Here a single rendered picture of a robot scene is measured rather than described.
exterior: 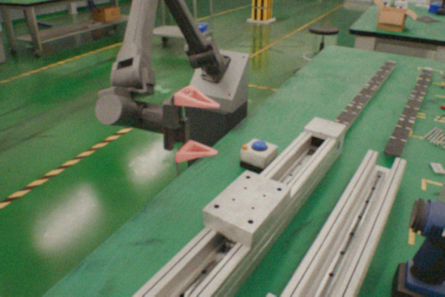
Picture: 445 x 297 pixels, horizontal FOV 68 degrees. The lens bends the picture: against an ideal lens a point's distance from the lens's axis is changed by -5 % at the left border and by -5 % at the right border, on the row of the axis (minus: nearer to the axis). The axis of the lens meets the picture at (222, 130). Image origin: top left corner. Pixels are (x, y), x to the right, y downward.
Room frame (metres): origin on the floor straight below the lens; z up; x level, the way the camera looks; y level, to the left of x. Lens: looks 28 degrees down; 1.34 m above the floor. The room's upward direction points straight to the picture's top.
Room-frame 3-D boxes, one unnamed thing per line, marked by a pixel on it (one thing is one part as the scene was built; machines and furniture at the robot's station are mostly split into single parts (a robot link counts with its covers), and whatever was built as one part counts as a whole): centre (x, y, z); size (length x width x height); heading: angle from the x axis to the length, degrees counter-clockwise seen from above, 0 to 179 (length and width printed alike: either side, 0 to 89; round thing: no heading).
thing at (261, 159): (0.84, -0.11, 0.81); 0.10 x 0.08 x 0.06; 55
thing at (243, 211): (0.54, -0.05, 0.87); 0.16 x 0.11 x 0.07; 145
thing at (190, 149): (0.59, 0.05, 1.00); 0.09 x 0.07 x 0.07; 69
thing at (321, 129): (0.91, -0.30, 0.83); 0.12 x 0.09 x 0.10; 55
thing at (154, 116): (0.62, 0.12, 1.03); 0.07 x 0.07 x 0.10; 69
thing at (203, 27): (5.20, 0.61, 0.50); 1.03 x 0.55 x 1.01; 66
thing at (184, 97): (0.60, 0.05, 1.07); 0.09 x 0.07 x 0.07; 69
